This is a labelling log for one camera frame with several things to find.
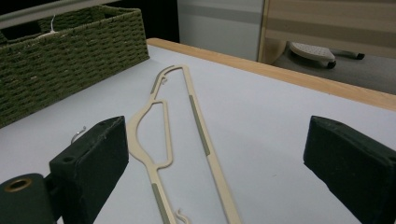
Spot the light wooden desk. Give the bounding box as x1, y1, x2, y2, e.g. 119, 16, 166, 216
256, 0, 396, 61

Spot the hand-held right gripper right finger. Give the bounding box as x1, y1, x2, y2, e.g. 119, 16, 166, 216
303, 115, 396, 224

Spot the beige clothes hanger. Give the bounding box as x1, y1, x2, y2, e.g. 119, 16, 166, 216
70, 63, 244, 224

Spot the white table cover sheet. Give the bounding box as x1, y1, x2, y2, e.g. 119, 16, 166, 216
0, 45, 396, 224

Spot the green woven basket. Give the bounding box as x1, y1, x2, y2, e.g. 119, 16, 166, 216
0, 5, 150, 129

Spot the white cabinet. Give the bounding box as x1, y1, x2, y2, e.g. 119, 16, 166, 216
177, 0, 266, 63

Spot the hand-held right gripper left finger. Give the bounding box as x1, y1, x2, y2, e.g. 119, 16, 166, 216
49, 115, 131, 224

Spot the black curtain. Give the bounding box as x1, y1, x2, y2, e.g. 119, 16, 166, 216
0, 0, 180, 44

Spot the white tag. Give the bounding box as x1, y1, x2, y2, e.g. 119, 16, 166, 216
36, 14, 67, 40

